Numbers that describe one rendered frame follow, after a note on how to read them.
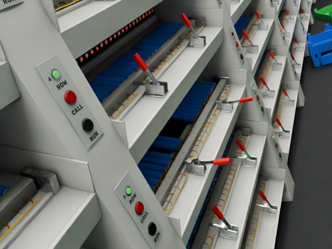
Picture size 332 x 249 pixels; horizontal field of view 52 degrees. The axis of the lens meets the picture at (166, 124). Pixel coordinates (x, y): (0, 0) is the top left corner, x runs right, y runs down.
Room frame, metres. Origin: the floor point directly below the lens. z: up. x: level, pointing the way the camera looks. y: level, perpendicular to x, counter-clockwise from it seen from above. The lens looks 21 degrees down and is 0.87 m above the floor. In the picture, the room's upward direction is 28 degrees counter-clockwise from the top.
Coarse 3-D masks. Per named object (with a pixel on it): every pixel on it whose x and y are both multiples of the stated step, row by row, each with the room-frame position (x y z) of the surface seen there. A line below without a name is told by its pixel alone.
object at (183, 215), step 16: (208, 80) 1.04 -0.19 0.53; (240, 80) 0.98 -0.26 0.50; (224, 96) 0.93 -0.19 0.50; (240, 96) 0.92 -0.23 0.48; (224, 112) 0.85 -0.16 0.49; (208, 128) 0.79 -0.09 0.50; (224, 128) 0.78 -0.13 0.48; (208, 144) 0.72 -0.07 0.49; (224, 144) 0.75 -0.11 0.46; (208, 160) 0.67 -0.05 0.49; (192, 176) 0.63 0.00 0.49; (208, 176) 0.63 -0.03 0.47; (176, 192) 0.59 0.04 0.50; (192, 192) 0.58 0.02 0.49; (176, 208) 0.55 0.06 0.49; (192, 208) 0.54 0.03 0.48; (176, 224) 0.48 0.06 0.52; (192, 224) 0.54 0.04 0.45
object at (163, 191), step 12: (216, 96) 0.89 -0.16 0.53; (204, 108) 0.84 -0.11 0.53; (204, 120) 0.79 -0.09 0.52; (192, 132) 0.74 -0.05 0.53; (192, 144) 0.71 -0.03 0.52; (180, 156) 0.67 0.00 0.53; (192, 156) 0.68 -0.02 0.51; (180, 168) 0.64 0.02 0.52; (168, 180) 0.60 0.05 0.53; (180, 180) 0.61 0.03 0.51; (156, 192) 0.57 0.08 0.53; (168, 192) 0.58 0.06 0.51
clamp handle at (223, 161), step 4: (216, 160) 0.61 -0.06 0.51; (220, 160) 0.61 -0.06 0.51; (224, 160) 0.60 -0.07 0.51; (228, 160) 0.60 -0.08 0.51; (200, 164) 0.63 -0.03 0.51; (204, 164) 0.63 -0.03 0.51; (208, 164) 0.62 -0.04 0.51; (212, 164) 0.62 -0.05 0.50; (216, 164) 0.61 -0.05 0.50; (220, 164) 0.60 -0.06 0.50; (224, 164) 0.60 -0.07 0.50
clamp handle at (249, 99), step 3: (252, 96) 0.82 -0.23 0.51; (228, 99) 0.85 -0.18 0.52; (240, 99) 0.84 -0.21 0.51; (243, 99) 0.83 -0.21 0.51; (246, 99) 0.82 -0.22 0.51; (249, 99) 0.82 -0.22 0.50; (252, 99) 0.81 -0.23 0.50; (228, 102) 0.86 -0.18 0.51; (231, 102) 0.85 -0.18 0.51; (234, 102) 0.84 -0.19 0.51; (237, 102) 0.84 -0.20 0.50; (240, 102) 0.83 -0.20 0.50; (243, 102) 0.83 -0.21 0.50
